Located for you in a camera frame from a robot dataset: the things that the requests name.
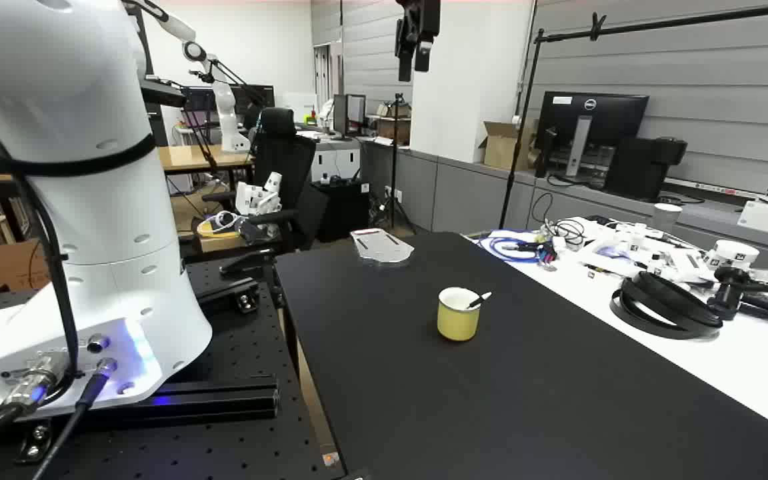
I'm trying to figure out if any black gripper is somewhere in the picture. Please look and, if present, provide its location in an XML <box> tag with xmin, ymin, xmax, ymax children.
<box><xmin>392</xmin><ymin>0</ymin><xmax>444</xmax><ymax>85</ymax></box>

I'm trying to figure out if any black and silver pen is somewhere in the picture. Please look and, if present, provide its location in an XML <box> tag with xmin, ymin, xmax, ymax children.
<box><xmin>464</xmin><ymin>288</ymin><xmax>496</xmax><ymax>312</ymax></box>

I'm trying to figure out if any yellow ceramic cup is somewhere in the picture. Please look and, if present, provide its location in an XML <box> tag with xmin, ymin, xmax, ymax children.
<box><xmin>435</xmin><ymin>286</ymin><xmax>484</xmax><ymax>345</ymax></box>

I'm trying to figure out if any small grey monitor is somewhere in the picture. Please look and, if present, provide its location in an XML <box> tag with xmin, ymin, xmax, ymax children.
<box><xmin>331</xmin><ymin>92</ymin><xmax>370</xmax><ymax>140</ymax></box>

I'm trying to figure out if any black tripod stand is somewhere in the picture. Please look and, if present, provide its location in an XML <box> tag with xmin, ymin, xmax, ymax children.
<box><xmin>370</xmin><ymin>92</ymin><xmax>420</xmax><ymax>237</ymax></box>

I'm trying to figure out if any open cardboard box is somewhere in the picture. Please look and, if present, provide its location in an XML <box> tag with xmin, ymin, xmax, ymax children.
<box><xmin>478</xmin><ymin>118</ymin><xmax>542</xmax><ymax>177</ymax></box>

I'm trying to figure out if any white cabinet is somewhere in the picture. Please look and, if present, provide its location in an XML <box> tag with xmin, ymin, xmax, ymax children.
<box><xmin>308</xmin><ymin>141</ymin><xmax>366</xmax><ymax>188</ymax></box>

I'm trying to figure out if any black background monitor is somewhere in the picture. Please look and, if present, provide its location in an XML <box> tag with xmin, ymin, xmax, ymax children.
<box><xmin>232</xmin><ymin>84</ymin><xmax>278</xmax><ymax>133</ymax></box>

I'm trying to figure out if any black cabinet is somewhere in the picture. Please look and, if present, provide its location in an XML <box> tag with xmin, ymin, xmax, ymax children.
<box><xmin>312</xmin><ymin>178</ymin><xmax>372</xmax><ymax>246</ymax></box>

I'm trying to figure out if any black office chair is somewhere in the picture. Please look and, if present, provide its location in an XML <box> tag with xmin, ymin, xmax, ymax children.
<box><xmin>215</xmin><ymin>104</ymin><xmax>332</xmax><ymax>280</ymax></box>

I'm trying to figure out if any black Dell monitor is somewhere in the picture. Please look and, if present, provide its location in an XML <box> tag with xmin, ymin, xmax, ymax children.
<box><xmin>532</xmin><ymin>89</ymin><xmax>650</xmax><ymax>185</ymax></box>

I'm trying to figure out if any white bag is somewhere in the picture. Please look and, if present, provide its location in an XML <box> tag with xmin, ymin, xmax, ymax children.
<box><xmin>232</xmin><ymin>169</ymin><xmax>286</xmax><ymax>220</ymax></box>

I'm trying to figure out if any wooden desk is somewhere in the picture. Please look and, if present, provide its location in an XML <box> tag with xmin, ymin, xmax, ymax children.
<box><xmin>0</xmin><ymin>145</ymin><xmax>255</xmax><ymax>261</ymax></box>

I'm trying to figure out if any white electronics pile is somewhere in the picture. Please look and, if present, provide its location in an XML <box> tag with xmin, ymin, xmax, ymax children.
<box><xmin>560</xmin><ymin>214</ymin><xmax>714</xmax><ymax>284</ymax></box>

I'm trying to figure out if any small white gadget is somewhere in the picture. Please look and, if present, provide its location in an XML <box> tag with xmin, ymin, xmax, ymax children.
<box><xmin>711</xmin><ymin>237</ymin><xmax>763</xmax><ymax>276</ymax></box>

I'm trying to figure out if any black handheld controller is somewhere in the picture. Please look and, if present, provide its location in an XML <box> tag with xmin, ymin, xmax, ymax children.
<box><xmin>707</xmin><ymin>265</ymin><xmax>768</xmax><ymax>345</ymax></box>

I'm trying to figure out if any black optical breadboard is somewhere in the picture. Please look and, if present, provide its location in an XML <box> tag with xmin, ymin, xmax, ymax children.
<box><xmin>0</xmin><ymin>256</ymin><xmax>343</xmax><ymax>480</ymax></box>

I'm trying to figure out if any brown box under desk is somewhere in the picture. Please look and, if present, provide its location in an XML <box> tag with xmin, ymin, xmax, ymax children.
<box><xmin>0</xmin><ymin>214</ymin><xmax>54</xmax><ymax>294</ymax></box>

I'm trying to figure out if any black pole frame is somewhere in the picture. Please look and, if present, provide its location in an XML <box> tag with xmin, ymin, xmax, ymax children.
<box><xmin>496</xmin><ymin>0</ymin><xmax>768</xmax><ymax>233</ymax></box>

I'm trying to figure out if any blue cable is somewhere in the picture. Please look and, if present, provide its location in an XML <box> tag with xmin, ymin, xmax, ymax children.
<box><xmin>480</xmin><ymin>228</ymin><xmax>560</xmax><ymax>266</ymax></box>

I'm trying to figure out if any coiled black cable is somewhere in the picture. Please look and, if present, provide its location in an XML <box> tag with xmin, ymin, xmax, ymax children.
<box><xmin>608</xmin><ymin>270</ymin><xmax>726</xmax><ymax>342</ymax></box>

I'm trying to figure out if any black aluminium rail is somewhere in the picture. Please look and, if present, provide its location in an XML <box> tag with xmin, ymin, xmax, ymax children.
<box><xmin>72</xmin><ymin>378</ymin><xmax>279</xmax><ymax>426</ymax></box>

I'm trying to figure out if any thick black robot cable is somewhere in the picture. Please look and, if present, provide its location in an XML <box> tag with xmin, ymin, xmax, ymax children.
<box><xmin>0</xmin><ymin>98</ymin><xmax>84</xmax><ymax>402</ymax></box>

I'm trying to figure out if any black plug cable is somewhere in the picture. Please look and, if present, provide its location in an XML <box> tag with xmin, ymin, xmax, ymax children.
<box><xmin>32</xmin><ymin>370</ymin><xmax>111</xmax><ymax>480</ymax></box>

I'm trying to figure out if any grey connector cable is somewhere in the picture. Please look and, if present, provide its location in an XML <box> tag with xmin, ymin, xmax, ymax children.
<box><xmin>0</xmin><ymin>370</ymin><xmax>56</xmax><ymax>450</ymax></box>

